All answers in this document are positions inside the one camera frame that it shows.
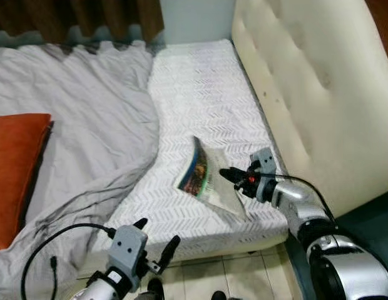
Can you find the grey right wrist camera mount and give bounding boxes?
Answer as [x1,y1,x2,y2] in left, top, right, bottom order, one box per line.
[249,147,277,176]

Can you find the thin black cable with plug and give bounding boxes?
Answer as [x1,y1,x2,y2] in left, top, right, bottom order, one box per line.
[49,256,58,300]

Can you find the black left robot foot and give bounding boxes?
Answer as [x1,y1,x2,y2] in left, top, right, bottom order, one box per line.
[147,278,165,300]

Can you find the grey blanket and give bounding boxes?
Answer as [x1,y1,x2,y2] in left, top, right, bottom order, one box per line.
[0,42,160,300]

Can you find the white patterned mattress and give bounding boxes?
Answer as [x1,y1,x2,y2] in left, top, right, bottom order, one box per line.
[88,39,290,262]

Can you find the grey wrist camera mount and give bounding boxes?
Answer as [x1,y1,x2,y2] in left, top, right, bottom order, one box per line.
[249,147,277,176]
[108,225,148,276]

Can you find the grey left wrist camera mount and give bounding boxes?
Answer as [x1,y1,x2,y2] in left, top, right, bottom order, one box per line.
[108,225,148,276]

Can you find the colourful cover magazine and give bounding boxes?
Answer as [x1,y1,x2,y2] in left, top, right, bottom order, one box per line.
[175,134,248,216]

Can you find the brown curtain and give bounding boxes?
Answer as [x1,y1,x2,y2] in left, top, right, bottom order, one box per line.
[0,0,165,46]

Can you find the cream tufted headboard wooden frame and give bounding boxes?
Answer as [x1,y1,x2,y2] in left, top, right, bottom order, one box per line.
[232,0,388,216]

